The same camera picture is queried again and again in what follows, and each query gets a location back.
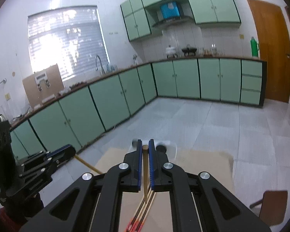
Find window blinds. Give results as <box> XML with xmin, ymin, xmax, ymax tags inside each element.
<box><xmin>28</xmin><ymin>5</ymin><xmax>109</xmax><ymax>81</ymax></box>

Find brown cardboard box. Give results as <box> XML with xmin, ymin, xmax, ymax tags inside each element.
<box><xmin>22</xmin><ymin>64</ymin><xmax>64</xmax><ymax>108</ymax></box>

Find green thermos bottle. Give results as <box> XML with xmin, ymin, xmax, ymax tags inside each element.
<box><xmin>250</xmin><ymin>37</ymin><xmax>259</xmax><ymax>57</ymax></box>

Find brown wooden stool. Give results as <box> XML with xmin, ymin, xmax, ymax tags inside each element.
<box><xmin>249</xmin><ymin>190</ymin><xmax>288</xmax><ymax>227</ymax></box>

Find black red-handled chopstick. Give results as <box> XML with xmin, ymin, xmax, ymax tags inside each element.
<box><xmin>125</xmin><ymin>191</ymin><xmax>155</xmax><ymax>232</ymax></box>

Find chrome sink faucet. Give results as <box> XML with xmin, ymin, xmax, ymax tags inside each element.
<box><xmin>95</xmin><ymin>55</ymin><xmax>106</xmax><ymax>75</ymax></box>

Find white cooking pot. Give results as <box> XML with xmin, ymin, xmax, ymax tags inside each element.
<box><xmin>165</xmin><ymin>45</ymin><xmax>177</xmax><ymax>59</ymax></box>

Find red-handled bamboo chopstick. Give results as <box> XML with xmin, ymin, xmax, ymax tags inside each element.
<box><xmin>134</xmin><ymin>191</ymin><xmax>156</xmax><ymax>232</ymax></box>

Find green lower kitchen cabinets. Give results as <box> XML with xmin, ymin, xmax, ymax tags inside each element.
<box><xmin>11</xmin><ymin>58</ymin><xmax>267</xmax><ymax>160</ymax></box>

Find black ladle spoon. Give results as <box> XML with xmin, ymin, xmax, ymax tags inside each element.
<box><xmin>156</xmin><ymin>145</ymin><xmax>167</xmax><ymax>154</ymax></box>

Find white twin utensil holder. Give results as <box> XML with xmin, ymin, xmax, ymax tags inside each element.
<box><xmin>128</xmin><ymin>139</ymin><xmax>177</xmax><ymax>162</ymax></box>

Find black range hood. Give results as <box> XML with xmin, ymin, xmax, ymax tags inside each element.
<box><xmin>152</xmin><ymin>1</ymin><xmax>194</xmax><ymax>28</ymax></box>

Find black wok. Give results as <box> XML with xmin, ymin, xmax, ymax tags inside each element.
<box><xmin>181</xmin><ymin>44</ymin><xmax>197</xmax><ymax>57</ymax></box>

